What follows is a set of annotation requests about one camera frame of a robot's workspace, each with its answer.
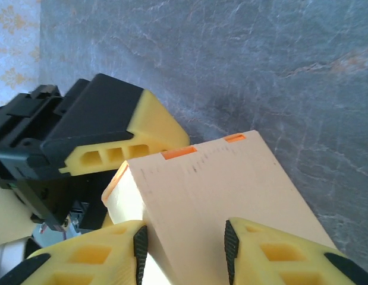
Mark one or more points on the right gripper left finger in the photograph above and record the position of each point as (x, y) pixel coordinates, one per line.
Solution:
(91, 261)

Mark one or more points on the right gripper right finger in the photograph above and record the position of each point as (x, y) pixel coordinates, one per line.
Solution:
(276, 261)

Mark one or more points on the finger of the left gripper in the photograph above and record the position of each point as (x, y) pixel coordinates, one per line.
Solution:
(106, 112)

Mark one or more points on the tan cardboard paper box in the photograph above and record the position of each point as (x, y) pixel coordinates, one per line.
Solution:
(201, 193)

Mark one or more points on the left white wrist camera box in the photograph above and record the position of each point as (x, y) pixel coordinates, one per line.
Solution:
(8, 252)

